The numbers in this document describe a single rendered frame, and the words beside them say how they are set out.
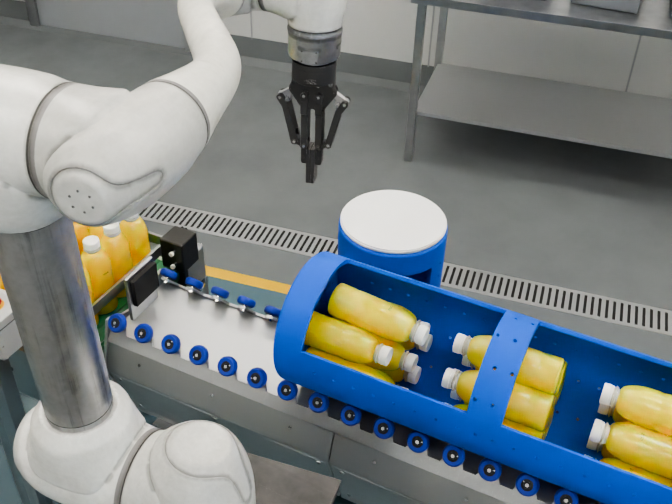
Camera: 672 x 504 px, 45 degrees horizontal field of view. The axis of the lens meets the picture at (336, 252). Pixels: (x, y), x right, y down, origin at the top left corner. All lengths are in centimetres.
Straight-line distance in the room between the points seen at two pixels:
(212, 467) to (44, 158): 54
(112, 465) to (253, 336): 72
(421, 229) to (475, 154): 244
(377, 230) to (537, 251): 186
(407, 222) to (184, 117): 128
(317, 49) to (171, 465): 68
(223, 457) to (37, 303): 35
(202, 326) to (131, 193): 115
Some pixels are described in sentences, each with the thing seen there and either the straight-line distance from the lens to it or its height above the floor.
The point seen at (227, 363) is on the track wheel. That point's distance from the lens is 182.
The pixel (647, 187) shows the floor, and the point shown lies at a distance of 451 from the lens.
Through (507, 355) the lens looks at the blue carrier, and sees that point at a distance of 152.
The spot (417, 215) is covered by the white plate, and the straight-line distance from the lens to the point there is 215.
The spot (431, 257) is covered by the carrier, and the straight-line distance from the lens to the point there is 208.
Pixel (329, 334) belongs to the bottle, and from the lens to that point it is 164.
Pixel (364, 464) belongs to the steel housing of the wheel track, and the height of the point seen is 86.
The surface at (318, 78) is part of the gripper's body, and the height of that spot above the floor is 166.
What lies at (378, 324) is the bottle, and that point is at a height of 117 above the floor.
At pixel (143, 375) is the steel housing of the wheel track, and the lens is 198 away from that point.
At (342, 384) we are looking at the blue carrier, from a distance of 161.
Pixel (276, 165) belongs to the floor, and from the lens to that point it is 432.
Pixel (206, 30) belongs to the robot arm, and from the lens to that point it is 113.
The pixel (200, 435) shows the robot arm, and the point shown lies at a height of 130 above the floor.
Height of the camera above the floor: 226
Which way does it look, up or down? 38 degrees down
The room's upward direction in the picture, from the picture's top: 2 degrees clockwise
